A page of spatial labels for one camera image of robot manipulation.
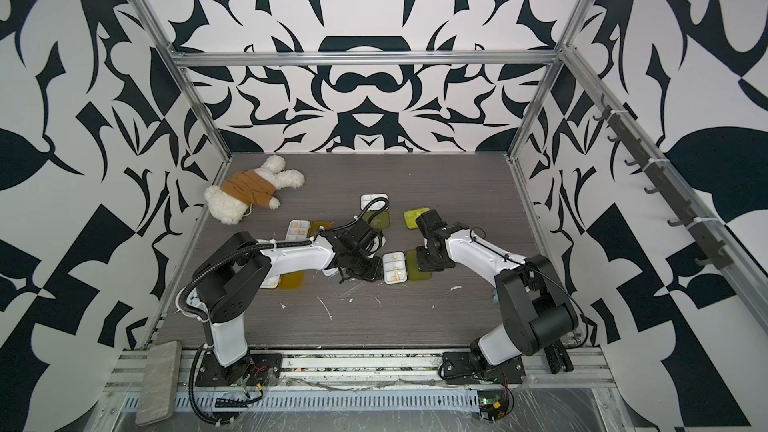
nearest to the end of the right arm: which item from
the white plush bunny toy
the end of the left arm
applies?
the end of the left arm

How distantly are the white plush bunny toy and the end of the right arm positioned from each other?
540 millimetres

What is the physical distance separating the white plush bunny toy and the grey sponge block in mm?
373

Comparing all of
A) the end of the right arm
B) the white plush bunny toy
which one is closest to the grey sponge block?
the white plush bunny toy

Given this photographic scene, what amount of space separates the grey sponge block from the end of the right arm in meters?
0.65

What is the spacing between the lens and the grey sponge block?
68 cm

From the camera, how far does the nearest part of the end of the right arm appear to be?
650mm

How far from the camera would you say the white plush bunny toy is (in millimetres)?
982

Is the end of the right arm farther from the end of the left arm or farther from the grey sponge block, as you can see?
the grey sponge block

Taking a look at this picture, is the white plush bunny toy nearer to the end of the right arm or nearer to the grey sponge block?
the grey sponge block
